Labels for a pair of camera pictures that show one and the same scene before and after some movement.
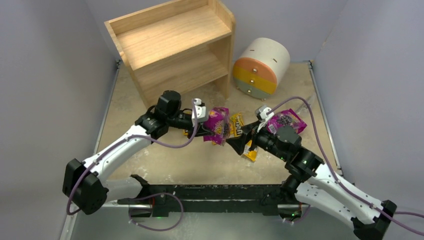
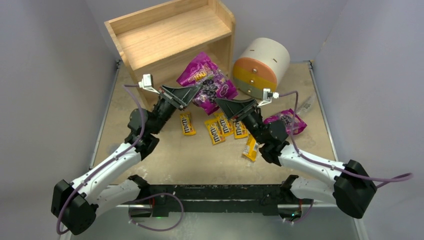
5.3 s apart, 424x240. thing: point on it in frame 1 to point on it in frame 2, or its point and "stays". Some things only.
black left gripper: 197,129 to 171,99
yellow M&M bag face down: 251,155 stays
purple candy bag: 286,118 stays
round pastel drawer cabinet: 263,63 stays
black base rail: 211,198 stays
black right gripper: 252,135 to 247,112
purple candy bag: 218,121 to 201,70
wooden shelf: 174,47 stays
